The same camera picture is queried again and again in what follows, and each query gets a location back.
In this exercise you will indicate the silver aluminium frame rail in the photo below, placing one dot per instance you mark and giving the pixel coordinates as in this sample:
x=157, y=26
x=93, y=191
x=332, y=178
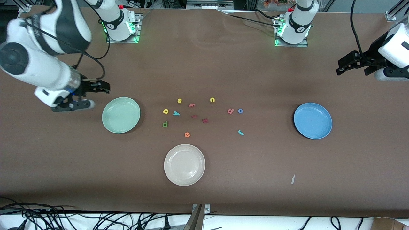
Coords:
x=396, y=11
x=25, y=8

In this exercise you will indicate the grey metal post bracket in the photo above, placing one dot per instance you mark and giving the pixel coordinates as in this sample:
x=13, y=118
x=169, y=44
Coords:
x=198, y=217

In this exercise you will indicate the blue plate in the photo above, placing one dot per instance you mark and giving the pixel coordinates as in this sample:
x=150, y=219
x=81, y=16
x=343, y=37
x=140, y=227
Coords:
x=313, y=120

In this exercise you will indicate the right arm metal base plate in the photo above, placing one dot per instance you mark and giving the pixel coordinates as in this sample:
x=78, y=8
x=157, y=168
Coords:
x=123, y=42

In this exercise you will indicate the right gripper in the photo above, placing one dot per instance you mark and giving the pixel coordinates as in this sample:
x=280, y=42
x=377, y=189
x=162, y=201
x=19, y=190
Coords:
x=85, y=88

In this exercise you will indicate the small white paper scrap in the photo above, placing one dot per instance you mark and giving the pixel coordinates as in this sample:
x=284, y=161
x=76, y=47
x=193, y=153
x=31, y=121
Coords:
x=293, y=179

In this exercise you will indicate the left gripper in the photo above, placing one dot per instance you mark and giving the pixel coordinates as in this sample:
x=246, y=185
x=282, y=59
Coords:
x=372, y=52

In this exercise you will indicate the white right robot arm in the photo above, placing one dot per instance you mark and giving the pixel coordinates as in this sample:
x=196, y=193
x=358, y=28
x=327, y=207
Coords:
x=48, y=28

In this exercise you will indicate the light green plate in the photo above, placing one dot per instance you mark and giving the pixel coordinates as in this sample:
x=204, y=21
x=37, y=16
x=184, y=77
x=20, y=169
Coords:
x=120, y=115

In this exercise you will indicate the grey metal device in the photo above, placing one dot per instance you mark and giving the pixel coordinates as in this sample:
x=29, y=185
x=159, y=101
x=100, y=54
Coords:
x=209, y=4

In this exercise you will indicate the green foam letter p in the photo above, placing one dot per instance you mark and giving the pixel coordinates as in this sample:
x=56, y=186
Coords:
x=166, y=124

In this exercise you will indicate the brown cardboard box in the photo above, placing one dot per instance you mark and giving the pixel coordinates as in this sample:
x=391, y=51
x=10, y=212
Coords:
x=389, y=224

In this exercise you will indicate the orange flowers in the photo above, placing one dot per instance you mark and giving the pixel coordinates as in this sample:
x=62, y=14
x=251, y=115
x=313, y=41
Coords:
x=274, y=2

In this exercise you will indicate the beige plate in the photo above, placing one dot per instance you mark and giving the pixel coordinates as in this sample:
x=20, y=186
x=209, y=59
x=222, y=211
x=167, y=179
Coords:
x=184, y=164

